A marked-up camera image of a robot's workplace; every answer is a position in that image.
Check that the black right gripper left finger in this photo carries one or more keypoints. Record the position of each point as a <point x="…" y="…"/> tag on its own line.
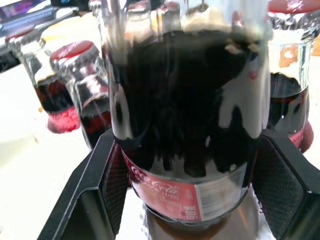
<point x="95" y="190"/>

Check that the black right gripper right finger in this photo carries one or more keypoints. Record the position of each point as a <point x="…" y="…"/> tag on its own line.
<point x="287" y="185"/>

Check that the cola bottle with red label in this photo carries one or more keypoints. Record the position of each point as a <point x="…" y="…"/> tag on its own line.
<point x="50" y="85"/>
<point x="290" y="75"/>
<point x="85" y="85"/>
<point x="185" y="112"/>

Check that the dark monitor with coloured screen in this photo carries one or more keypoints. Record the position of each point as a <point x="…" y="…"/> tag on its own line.
<point x="22" y="12"/>

